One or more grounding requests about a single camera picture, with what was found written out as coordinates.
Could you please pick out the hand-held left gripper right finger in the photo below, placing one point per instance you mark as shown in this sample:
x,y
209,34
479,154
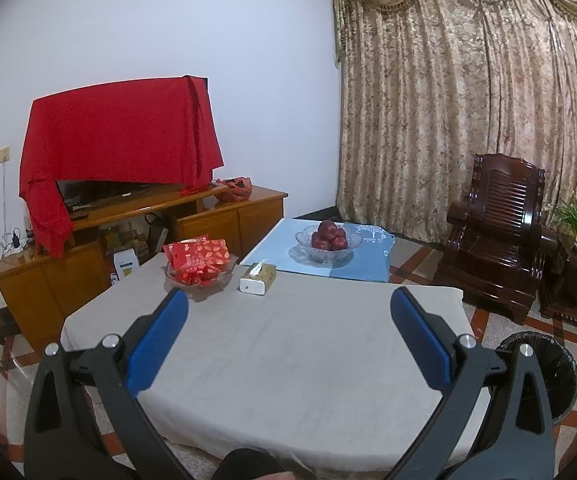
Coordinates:
x,y
421,342

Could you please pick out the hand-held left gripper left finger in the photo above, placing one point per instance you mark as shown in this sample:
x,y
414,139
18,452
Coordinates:
x,y
158,345

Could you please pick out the black trash bin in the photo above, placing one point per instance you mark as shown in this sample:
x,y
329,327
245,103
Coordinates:
x,y
558,375

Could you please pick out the dark wooden side table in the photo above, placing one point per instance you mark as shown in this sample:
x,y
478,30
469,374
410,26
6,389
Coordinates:
x,y
563,285

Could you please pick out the glass candy bowl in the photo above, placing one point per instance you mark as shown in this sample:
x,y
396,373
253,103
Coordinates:
x,y
193,285

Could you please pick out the red patterned gift packets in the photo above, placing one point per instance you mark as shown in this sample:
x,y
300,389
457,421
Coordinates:
x,y
198,252

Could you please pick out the black bag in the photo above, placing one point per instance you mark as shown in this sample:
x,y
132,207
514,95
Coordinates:
x,y
158,235

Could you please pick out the white tissue box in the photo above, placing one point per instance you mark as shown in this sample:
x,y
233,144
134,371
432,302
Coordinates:
x,y
256,280

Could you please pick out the wooden television cabinet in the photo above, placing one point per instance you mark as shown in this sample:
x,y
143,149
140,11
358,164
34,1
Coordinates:
x,y
208,220

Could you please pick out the pile of red apples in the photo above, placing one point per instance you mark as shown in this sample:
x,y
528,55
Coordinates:
x,y
328,235

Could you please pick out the glass fruit bowl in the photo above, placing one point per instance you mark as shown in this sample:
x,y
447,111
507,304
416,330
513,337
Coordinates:
x,y
308,255

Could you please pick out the dark wooden armchair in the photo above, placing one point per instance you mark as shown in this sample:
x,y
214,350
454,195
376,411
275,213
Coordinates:
x,y
498,210

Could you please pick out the person's dark trouser knee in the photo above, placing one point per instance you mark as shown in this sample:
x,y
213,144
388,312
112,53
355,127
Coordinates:
x,y
248,465

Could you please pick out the blue coffee table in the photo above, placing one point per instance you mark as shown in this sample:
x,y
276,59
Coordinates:
x,y
278,245

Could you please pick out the black television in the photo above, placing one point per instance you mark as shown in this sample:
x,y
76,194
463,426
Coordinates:
x,y
98,191

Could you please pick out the red plastic bag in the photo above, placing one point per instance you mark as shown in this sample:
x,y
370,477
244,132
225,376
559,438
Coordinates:
x,y
236,190

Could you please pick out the white power strip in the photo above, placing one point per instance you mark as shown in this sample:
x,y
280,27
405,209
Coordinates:
x,y
8,245

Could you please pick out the red cloth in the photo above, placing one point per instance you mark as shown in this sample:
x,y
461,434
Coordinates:
x,y
118,130

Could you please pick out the beige floral curtain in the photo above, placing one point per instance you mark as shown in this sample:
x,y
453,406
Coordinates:
x,y
443,110

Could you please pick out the beige wall socket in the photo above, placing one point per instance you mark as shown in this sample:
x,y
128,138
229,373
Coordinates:
x,y
1,156

